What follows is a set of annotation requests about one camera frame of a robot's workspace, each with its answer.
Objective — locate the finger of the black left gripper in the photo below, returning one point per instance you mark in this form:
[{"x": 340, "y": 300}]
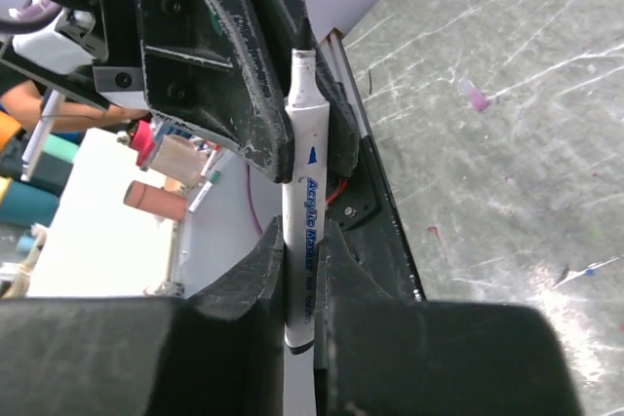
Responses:
[
  {"x": 207, "y": 70},
  {"x": 279, "y": 20}
]

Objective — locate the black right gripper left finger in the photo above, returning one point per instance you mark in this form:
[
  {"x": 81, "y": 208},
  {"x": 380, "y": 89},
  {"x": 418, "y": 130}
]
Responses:
[{"x": 218, "y": 352}]

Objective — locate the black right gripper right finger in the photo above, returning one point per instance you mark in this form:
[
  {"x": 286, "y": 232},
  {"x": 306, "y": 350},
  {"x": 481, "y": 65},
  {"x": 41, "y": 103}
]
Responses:
[{"x": 389, "y": 356}]

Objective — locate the white black marker pen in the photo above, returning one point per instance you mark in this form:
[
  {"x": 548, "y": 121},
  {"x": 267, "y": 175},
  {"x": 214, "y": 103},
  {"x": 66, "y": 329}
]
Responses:
[{"x": 304, "y": 197}]

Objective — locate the pink pen cap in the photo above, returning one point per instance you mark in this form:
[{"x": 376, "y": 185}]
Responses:
[{"x": 478, "y": 99}]

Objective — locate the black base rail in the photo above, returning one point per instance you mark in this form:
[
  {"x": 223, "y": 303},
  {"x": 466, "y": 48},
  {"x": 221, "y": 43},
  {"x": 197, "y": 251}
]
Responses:
[{"x": 365, "y": 208}]

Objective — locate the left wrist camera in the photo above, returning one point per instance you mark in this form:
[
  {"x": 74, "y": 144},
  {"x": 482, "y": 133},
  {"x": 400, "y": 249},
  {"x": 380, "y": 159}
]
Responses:
[{"x": 70, "y": 41}]

